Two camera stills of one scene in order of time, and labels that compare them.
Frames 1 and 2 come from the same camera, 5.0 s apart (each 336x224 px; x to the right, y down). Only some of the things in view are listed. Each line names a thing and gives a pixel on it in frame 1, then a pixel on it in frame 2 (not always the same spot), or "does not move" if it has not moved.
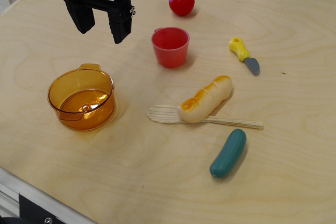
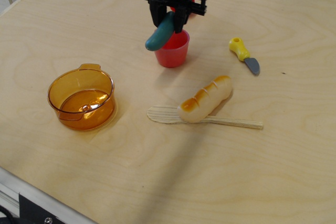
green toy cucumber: (233, 148) to (163, 33)
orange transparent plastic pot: (83, 97) does not move
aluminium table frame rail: (11, 187) does not move
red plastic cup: (171, 45) does not move
